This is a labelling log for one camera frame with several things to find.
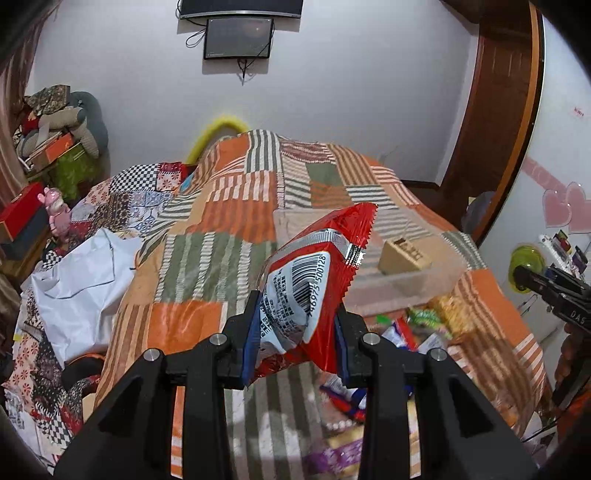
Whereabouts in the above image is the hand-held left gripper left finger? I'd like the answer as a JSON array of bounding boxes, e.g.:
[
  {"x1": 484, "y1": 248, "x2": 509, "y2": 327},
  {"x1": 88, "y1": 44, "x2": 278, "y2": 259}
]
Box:
[{"x1": 53, "y1": 290, "x2": 264, "y2": 480}]

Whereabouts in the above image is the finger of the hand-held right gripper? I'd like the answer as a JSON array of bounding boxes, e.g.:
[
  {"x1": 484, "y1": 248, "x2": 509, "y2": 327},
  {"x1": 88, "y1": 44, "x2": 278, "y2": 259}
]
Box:
[{"x1": 513, "y1": 265, "x2": 561, "y2": 301}]

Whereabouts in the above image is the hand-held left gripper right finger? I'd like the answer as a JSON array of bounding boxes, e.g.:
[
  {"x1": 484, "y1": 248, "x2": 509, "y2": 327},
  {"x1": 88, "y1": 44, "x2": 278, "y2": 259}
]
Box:
[{"x1": 335, "y1": 305, "x2": 539, "y2": 480}]

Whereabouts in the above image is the pile of assorted snack packets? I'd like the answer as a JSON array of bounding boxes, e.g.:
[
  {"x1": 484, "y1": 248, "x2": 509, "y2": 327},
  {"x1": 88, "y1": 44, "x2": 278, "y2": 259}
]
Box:
[{"x1": 305, "y1": 295, "x2": 467, "y2": 480}]

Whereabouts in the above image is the red snack packet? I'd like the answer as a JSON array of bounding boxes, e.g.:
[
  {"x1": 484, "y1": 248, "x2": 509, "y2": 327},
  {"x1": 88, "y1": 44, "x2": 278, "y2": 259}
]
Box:
[{"x1": 242, "y1": 202, "x2": 379, "y2": 391}]

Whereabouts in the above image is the clear plastic container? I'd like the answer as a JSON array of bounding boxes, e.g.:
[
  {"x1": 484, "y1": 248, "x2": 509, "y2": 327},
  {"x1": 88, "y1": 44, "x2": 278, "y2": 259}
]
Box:
[{"x1": 272, "y1": 205, "x2": 467, "y2": 318}]

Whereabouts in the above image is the green round suction holder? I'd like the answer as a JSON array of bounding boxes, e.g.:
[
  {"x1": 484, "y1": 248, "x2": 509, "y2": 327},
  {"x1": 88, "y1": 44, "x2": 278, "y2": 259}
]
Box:
[{"x1": 508, "y1": 246, "x2": 546, "y2": 294}]

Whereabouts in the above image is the pink heart sticker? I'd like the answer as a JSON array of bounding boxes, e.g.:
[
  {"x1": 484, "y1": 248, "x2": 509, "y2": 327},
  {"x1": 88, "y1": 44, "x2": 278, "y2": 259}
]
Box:
[
  {"x1": 542, "y1": 187, "x2": 573, "y2": 229},
  {"x1": 567, "y1": 181, "x2": 591, "y2": 234}
]

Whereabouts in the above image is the blue-grey bag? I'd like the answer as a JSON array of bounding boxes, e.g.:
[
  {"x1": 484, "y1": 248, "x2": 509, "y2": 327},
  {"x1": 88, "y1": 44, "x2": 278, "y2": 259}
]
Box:
[{"x1": 462, "y1": 191, "x2": 497, "y2": 236}]

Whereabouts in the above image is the striped patchwork blanket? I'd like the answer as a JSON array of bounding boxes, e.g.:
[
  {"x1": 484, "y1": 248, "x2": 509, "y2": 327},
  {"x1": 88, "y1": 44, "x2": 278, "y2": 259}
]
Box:
[{"x1": 95, "y1": 129, "x2": 548, "y2": 480}]

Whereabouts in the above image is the tan cardboard box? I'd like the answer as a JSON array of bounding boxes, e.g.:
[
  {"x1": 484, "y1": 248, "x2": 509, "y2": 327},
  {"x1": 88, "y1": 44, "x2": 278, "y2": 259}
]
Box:
[{"x1": 379, "y1": 237, "x2": 433, "y2": 275}]

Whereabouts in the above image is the white plastic bag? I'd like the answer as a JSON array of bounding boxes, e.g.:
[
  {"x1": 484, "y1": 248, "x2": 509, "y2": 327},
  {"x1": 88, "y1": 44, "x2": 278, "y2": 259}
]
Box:
[{"x1": 32, "y1": 228, "x2": 141, "y2": 365}]

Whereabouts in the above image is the white cabinet door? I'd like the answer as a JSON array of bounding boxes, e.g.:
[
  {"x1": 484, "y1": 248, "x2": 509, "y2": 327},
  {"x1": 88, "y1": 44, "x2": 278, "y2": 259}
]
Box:
[{"x1": 475, "y1": 14, "x2": 591, "y2": 352}]

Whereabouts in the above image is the checkered patchwork quilt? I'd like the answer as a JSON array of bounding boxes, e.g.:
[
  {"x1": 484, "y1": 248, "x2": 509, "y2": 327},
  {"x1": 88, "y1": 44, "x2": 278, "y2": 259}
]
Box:
[{"x1": 0, "y1": 161, "x2": 195, "y2": 462}]

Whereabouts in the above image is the pink plush toy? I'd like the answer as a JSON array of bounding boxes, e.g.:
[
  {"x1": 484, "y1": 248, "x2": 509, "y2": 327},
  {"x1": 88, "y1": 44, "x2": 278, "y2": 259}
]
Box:
[{"x1": 38, "y1": 187, "x2": 72, "y2": 238}]

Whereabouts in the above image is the green patterned box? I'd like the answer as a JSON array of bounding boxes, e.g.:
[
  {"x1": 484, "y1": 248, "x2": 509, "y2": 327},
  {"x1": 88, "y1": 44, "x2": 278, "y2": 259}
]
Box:
[{"x1": 51, "y1": 144, "x2": 101, "y2": 199}]

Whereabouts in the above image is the red box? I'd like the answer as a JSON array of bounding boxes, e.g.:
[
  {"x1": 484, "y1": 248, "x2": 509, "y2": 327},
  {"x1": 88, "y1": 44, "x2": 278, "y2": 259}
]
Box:
[{"x1": 0, "y1": 182, "x2": 47, "y2": 243}]

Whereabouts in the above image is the blue-grey plush cushion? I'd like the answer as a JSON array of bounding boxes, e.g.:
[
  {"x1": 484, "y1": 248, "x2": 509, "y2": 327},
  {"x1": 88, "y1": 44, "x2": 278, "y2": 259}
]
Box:
[{"x1": 69, "y1": 91, "x2": 110, "y2": 151}]

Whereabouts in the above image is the orange box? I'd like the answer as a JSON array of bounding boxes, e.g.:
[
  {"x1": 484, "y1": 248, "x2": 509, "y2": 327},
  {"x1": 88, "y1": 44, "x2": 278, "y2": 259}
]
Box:
[{"x1": 28, "y1": 133, "x2": 77, "y2": 170}]

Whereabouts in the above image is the pile of cushions and boxes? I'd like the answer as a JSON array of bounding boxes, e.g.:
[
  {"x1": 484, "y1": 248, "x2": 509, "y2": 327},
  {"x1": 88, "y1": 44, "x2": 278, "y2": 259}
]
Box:
[{"x1": 37, "y1": 104, "x2": 100, "y2": 160}]

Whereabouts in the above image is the floral fabric bag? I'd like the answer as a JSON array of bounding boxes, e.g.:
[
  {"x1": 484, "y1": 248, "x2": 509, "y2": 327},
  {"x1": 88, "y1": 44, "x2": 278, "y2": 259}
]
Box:
[{"x1": 24, "y1": 84, "x2": 72, "y2": 116}]

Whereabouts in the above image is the striped brown curtain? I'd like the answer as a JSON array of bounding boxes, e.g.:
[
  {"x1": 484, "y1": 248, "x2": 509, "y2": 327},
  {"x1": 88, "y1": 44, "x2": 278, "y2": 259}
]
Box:
[{"x1": 0, "y1": 0, "x2": 61, "y2": 195}]

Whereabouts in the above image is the white wall rack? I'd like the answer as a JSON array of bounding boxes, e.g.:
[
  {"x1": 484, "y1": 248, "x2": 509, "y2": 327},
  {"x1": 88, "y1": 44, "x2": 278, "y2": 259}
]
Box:
[{"x1": 538, "y1": 231, "x2": 589, "y2": 274}]

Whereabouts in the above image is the yellow ring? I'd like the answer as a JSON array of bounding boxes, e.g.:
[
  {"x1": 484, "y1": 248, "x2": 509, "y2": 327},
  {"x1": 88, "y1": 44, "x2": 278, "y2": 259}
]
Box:
[{"x1": 187, "y1": 114, "x2": 250, "y2": 164}]

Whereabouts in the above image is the small black wall monitor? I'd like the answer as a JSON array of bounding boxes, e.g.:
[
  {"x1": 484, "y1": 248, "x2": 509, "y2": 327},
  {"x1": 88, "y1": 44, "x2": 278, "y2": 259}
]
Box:
[{"x1": 204, "y1": 17, "x2": 274, "y2": 61}]

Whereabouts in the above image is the wall-mounted black television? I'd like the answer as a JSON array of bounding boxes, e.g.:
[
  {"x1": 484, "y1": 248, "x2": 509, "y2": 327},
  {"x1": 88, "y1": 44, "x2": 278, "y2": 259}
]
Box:
[{"x1": 179, "y1": 0, "x2": 304, "y2": 20}]

